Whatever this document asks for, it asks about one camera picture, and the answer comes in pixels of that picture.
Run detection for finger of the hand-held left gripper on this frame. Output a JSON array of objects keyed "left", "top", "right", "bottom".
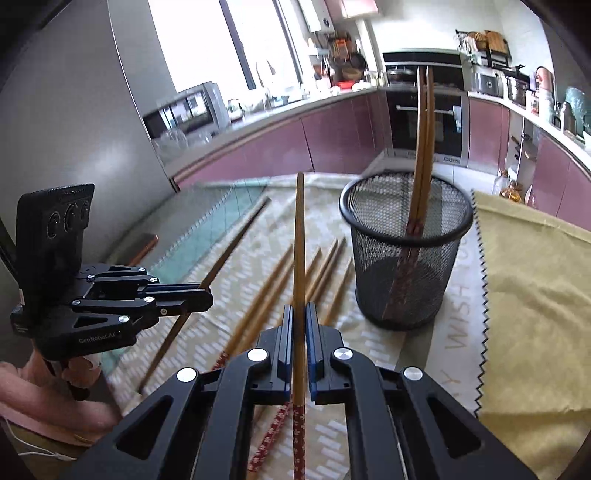
[
  {"left": 69, "top": 295, "right": 214, "bottom": 340},
  {"left": 76, "top": 263, "right": 212, "bottom": 303}
]

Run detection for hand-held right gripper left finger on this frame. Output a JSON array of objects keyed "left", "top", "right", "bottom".
[{"left": 60, "top": 305, "right": 296, "bottom": 480}]

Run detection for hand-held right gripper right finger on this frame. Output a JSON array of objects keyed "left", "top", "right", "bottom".
[{"left": 305, "top": 303, "right": 539, "bottom": 480}]

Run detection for bunch of wooden chopsticks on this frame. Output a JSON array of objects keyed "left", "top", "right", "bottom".
[{"left": 210, "top": 236, "right": 357, "bottom": 472}]

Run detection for dark brown chopstick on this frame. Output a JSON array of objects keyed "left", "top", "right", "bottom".
[{"left": 137, "top": 198, "right": 271, "bottom": 394}]

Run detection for red-handled wooden chopstick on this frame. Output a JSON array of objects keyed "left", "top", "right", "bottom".
[
  {"left": 397, "top": 66, "right": 437, "bottom": 321},
  {"left": 292, "top": 172, "right": 307, "bottom": 480},
  {"left": 385, "top": 67, "right": 428, "bottom": 321}
]

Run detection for black wire mesh basket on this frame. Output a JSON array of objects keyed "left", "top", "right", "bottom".
[{"left": 339, "top": 171, "right": 475, "bottom": 331}]

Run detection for person's left forearm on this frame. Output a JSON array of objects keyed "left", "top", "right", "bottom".
[{"left": 0, "top": 362, "right": 121, "bottom": 446}]

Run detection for hanging kitchen utensils rack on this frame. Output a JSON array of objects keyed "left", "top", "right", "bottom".
[{"left": 318, "top": 30, "right": 370, "bottom": 81}]

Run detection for person's left hand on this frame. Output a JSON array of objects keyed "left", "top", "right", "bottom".
[{"left": 25, "top": 344, "right": 102, "bottom": 402}]

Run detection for grey refrigerator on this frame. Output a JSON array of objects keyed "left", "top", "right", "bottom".
[{"left": 0, "top": 0, "right": 181, "bottom": 305}]

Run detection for pink kitchen cabinets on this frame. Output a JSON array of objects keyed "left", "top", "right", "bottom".
[
  {"left": 466, "top": 95, "right": 591, "bottom": 232},
  {"left": 171, "top": 90, "right": 393, "bottom": 190}
]

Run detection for silver countertop appliance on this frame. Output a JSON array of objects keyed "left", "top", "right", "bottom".
[{"left": 142, "top": 82, "right": 228, "bottom": 139}]

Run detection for patterned tablecloth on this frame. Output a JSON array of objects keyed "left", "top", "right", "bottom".
[{"left": 99, "top": 173, "right": 591, "bottom": 480}]

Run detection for built-in black oven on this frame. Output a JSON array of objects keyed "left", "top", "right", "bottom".
[{"left": 384, "top": 88, "right": 468, "bottom": 167}]

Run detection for cooking oil bottle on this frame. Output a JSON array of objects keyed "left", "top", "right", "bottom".
[{"left": 493, "top": 170, "right": 522, "bottom": 204}]

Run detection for kitchen window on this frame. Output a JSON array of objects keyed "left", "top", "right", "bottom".
[{"left": 148, "top": 0, "right": 305, "bottom": 93}]

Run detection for white water heater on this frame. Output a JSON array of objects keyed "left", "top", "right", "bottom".
[{"left": 298, "top": 0, "right": 324, "bottom": 33}]

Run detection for steel cooking pot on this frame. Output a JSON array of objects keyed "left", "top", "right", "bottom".
[{"left": 505, "top": 76, "right": 531, "bottom": 106}]

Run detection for black countertop shelf rack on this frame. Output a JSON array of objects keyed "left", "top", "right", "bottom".
[{"left": 457, "top": 28, "right": 513, "bottom": 69}]

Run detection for white cable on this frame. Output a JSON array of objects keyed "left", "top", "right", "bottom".
[{"left": 0, "top": 420, "right": 77, "bottom": 462}]

